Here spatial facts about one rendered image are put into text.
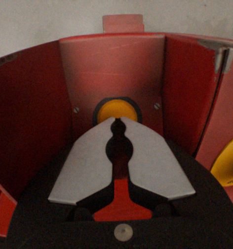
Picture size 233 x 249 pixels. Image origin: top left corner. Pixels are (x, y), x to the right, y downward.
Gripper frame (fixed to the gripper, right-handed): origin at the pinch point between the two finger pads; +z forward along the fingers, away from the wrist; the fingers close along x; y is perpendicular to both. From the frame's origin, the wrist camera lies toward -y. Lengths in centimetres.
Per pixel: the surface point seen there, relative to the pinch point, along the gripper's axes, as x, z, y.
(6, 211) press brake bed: -33.8, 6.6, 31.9
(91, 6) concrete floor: -10, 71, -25
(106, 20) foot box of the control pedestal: -3, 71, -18
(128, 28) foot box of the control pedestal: 7, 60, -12
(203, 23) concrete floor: 49, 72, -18
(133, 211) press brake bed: 2.5, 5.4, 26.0
